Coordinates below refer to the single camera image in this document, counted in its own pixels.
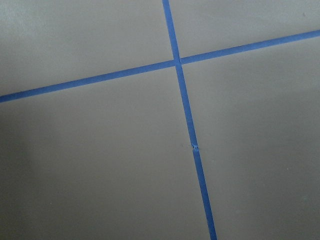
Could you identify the blue tape grid lines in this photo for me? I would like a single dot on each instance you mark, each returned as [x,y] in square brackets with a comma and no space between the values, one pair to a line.
[160,120]

